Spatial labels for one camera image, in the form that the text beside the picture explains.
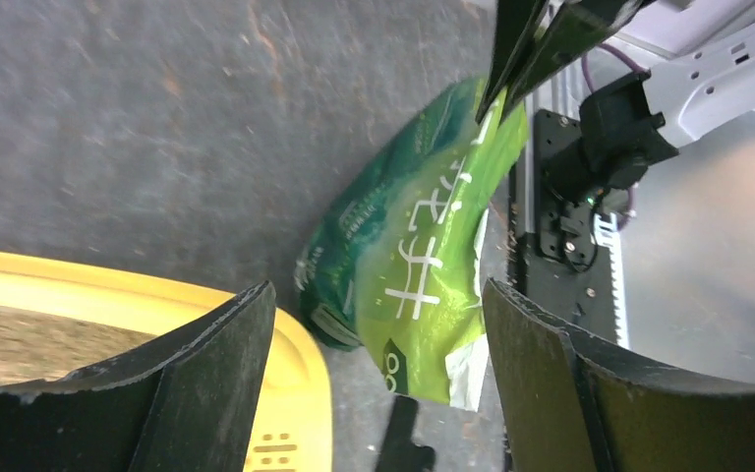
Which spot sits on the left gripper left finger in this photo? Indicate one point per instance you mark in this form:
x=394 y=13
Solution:
x=184 y=401

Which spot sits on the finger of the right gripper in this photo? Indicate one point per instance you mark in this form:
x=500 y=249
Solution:
x=574 y=29
x=516 y=24

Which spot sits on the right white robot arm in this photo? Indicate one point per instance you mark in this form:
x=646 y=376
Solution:
x=638 y=120

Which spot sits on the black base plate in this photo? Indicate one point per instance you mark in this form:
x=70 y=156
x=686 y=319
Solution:
x=553 y=258

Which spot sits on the green litter bag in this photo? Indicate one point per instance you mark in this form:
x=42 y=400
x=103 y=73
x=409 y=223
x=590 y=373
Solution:
x=394 y=265

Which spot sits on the yellow litter box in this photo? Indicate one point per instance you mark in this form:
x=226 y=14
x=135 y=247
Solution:
x=57 y=316

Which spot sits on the slotted cable duct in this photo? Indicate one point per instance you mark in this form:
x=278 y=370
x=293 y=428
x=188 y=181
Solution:
x=608 y=237

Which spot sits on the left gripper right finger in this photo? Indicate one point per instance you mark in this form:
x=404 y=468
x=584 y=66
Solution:
x=573 y=401

